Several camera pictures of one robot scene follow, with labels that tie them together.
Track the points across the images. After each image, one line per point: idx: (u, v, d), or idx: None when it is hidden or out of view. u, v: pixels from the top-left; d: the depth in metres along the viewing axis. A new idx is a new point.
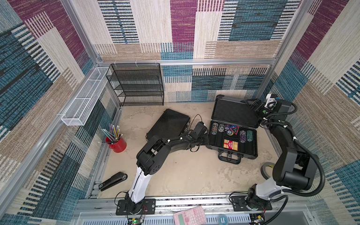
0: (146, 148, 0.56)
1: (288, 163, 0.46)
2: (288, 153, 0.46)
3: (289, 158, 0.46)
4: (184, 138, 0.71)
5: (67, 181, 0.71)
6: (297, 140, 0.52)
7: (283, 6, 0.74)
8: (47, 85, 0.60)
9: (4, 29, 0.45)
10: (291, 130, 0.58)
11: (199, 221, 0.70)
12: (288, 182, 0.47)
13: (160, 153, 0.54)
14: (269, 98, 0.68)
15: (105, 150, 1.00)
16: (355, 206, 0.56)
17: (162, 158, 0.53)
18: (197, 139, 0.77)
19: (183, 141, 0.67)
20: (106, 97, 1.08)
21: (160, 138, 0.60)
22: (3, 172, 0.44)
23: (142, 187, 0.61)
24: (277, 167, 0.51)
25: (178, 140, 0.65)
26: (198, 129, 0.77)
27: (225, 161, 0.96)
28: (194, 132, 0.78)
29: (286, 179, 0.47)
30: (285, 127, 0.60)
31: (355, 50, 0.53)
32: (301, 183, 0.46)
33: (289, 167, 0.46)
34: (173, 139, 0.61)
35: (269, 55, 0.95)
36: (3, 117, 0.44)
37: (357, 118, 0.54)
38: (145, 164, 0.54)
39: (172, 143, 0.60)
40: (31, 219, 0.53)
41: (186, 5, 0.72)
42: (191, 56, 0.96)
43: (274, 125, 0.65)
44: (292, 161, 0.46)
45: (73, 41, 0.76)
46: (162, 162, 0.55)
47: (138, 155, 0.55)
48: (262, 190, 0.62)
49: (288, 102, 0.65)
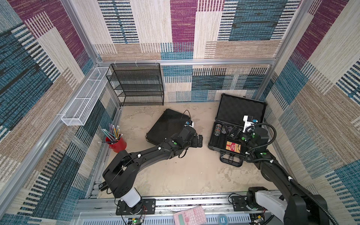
0: (112, 166, 0.47)
1: (301, 217, 0.40)
2: (297, 205, 0.41)
3: (301, 211, 0.41)
4: (162, 149, 0.58)
5: (67, 181, 0.71)
6: (294, 181, 0.48)
7: (283, 6, 0.74)
8: (47, 85, 0.60)
9: (4, 29, 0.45)
10: (278, 165, 0.56)
11: (198, 221, 0.70)
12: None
13: (125, 173, 0.44)
14: (248, 123, 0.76)
15: (105, 150, 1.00)
16: (355, 206, 0.56)
17: (129, 178, 0.44)
18: (183, 145, 0.66)
19: (160, 153, 0.55)
20: (106, 97, 1.08)
21: (130, 153, 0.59)
22: (3, 172, 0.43)
23: (131, 195, 0.58)
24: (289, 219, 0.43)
25: (154, 153, 0.54)
26: (184, 134, 0.65)
27: (227, 162, 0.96)
28: (180, 137, 0.66)
29: None
30: (272, 162, 0.57)
31: (355, 50, 0.53)
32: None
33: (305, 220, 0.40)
34: (146, 153, 0.52)
35: (269, 55, 0.95)
36: (3, 117, 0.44)
37: (357, 118, 0.54)
38: (110, 184, 0.46)
39: (142, 160, 0.49)
40: (31, 219, 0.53)
41: (186, 5, 0.72)
42: (191, 56, 0.96)
43: (261, 161, 0.60)
44: (304, 212, 0.40)
45: (73, 41, 0.76)
46: (131, 181, 0.46)
47: (104, 175, 0.48)
48: (263, 200, 0.61)
49: (264, 131, 0.63)
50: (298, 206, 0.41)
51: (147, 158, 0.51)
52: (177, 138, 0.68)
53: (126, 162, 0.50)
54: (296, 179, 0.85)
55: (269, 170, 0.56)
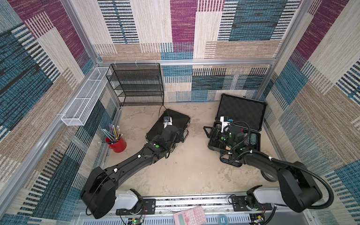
0: (88, 185, 0.44)
1: (293, 187, 0.43)
2: (285, 177, 0.44)
3: (290, 182, 0.44)
4: (143, 156, 0.54)
5: (67, 181, 0.71)
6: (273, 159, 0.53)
7: (283, 6, 0.74)
8: (47, 85, 0.60)
9: (4, 29, 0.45)
10: (257, 152, 0.61)
11: (198, 221, 0.70)
12: (307, 204, 0.42)
13: (102, 191, 0.41)
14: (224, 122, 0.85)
15: (105, 150, 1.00)
16: (355, 206, 0.56)
17: (108, 196, 0.42)
18: (166, 146, 0.63)
19: (140, 161, 0.52)
20: (106, 97, 1.08)
21: (105, 169, 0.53)
22: (3, 172, 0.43)
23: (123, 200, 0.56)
24: (288, 195, 0.45)
25: (133, 162, 0.50)
26: (166, 135, 0.61)
27: (227, 163, 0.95)
28: (162, 139, 0.63)
29: (305, 203, 0.42)
30: (252, 152, 0.62)
31: (355, 49, 0.53)
32: (312, 196, 0.43)
33: (296, 189, 0.43)
34: (123, 166, 0.48)
35: (269, 55, 0.95)
36: (3, 117, 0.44)
37: (357, 118, 0.54)
38: (89, 206, 0.42)
39: (120, 173, 0.46)
40: (31, 219, 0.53)
41: (186, 5, 0.72)
42: (191, 56, 0.96)
43: (243, 155, 0.65)
44: (293, 182, 0.44)
45: (73, 41, 0.76)
46: (112, 197, 0.44)
47: (81, 196, 0.44)
48: (263, 197, 0.61)
49: (237, 129, 0.68)
50: (287, 179, 0.44)
51: (125, 170, 0.47)
52: (160, 141, 0.64)
53: (103, 179, 0.47)
54: None
55: (252, 159, 0.61)
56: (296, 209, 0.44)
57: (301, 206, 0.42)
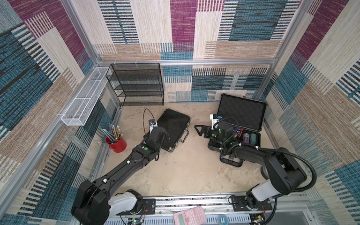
0: (77, 202, 0.42)
1: (279, 171, 0.46)
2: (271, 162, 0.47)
3: (276, 166, 0.46)
4: (132, 161, 0.53)
5: (67, 181, 0.71)
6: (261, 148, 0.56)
7: (283, 6, 0.74)
8: (47, 85, 0.60)
9: (4, 29, 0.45)
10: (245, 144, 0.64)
11: (199, 221, 0.70)
12: (293, 185, 0.45)
13: (93, 204, 0.40)
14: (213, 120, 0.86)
15: (105, 150, 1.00)
16: (355, 206, 0.56)
17: (102, 206, 0.41)
18: (155, 148, 0.63)
19: (130, 167, 0.51)
20: (106, 97, 1.08)
21: (94, 182, 0.44)
22: (3, 172, 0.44)
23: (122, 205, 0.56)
24: (276, 180, 0.48)
25: (123, 169, 0.49)
26: (153, 137, 0.62)
27: (227, 163, 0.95)
28: (151, 141, 0.63)
29: (291, 183, 0.45)
30: (241, 145, 0.65)
31: (355, 50, 0.53)
32: (297, 177, 0.46)
33: (282, 172, 0.46)
34: (113, 175, 0.47)
35: (269, 55, 0.95)
36: (3, 117, 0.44)
37: (357, 118, 0.54)
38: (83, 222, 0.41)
39: (110, 183, 0.45)
40: (31, 219, 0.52)
41: (186, 5, 0.72)
42: (191, 56, 0.96)
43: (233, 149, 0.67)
44: (279, 166, 0.47)
45: (73, 41, 0.76)
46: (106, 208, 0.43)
47: (72, 213, 0.43)
48: (262, 195, 0.61)
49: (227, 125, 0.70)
50: (273, 163, 0.47)
51: (116, 179, 0.46)
52: (148, 143, 0.64)
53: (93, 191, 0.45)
54: None
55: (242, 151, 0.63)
56: (284, 192, 0.46)
57: (288, 187, 0.44)
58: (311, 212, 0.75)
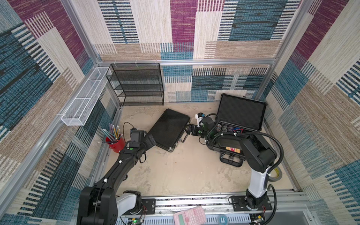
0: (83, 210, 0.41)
1: (252, 151, 0.52)
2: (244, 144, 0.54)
3: (249, 147, 0.53)
4: (123, 160, 0.56)
5: (67, 181, 0.71)
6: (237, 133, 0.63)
7: (282, 6, 0.74)
8: (47, 85, 0.60)
9: (4, 29, 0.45)
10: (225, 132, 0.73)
11: (199, 221, 0.70)
12: (265, 162, 0.51)
13: (102, 201, 0.41)
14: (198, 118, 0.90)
15: (105, 150, 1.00)
16: (355, 206, 0.56)
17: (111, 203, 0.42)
18: (139, 146, 0.67)
19: (123, 165, 0.54)
20: (106, 97, 1.08)
21: (94, 186, 0.44)
22: (3, 172, 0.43)
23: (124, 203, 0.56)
24: (251, 160, 0.54)
25: (119, 168, 0.52)
26: (134, 137, 0.67)
27: (227, 162, 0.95)
28: (132, 141, 0.67)
29: (263, 161, 0.51)
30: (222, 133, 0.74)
31: (355, 50, 0.53)
32: (268, 156, 0.52)
33: (255, 152, 0.52)
34: (111, 173, 0.49)
35: (269, 55, 0.95)
36: (3, 117, 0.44)
37: (357, 118, 0.54)
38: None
39: (111, 180, 0.47)
40: (31, 219, 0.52)
41: (186, 5, 0.72)
42: (191, 56, 0.96)
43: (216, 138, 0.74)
44: (251, 146, 0.53)
45: (73, 41, 0.76)
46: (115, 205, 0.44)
47: (79, 223, 0.41)
48: (255, 189, 0.64)
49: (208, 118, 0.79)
50: (246, 145, 0.53)
51: (116, 177, 0.48)
52: (130, 144, 0.67)
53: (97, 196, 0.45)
54: (296, 179, 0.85)
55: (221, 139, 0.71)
56: (259, 170, 0.53)
57: (261, 165, 0.51)
58: (311, 212, 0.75)
